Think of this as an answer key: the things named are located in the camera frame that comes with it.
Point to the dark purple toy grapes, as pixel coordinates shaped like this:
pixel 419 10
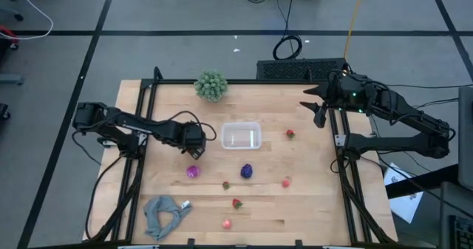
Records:
pixel 246 171

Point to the black metal table frame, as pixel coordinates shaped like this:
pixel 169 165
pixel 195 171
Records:
pixel 177 81

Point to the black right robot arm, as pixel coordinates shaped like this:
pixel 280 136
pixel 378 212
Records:
pixel 406 143

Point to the grey monitor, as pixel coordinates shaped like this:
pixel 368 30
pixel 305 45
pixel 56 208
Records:
pixel 466 138

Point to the small red toy strawberry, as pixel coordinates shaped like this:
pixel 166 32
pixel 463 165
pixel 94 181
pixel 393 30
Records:
pixel 225 185

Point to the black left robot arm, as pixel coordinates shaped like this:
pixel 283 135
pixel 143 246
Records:
pixel 122 120

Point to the clear plastic tupperware container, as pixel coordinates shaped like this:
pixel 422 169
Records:
pixel 240 135

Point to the grey metal stand foot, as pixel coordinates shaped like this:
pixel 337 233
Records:
pixel 11 80

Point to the black perforated computer case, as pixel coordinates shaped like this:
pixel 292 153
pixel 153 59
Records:
pixel 295 69

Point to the green spiky plant ball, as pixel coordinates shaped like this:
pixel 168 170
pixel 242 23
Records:
pixel 211 85

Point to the white paper sheet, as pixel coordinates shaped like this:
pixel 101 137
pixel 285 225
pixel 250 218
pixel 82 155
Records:
pixel 403 204

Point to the small pinkish red toy fruit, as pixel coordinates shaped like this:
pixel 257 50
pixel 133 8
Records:
pixel 286 183
pixel 227 224

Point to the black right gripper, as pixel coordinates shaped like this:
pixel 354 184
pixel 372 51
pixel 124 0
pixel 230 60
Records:
pixel 347 92

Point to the large red toy strawberry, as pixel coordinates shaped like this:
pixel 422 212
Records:
pixel 236 203

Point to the red object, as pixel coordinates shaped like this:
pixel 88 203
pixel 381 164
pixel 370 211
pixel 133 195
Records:
pixel 7 33

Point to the black keyboard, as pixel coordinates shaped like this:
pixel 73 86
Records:
pixel 462 234

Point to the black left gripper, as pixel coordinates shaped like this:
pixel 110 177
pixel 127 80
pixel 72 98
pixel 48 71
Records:
pixel 194 136

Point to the grey cloth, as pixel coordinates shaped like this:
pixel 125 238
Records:
pixel 162 208

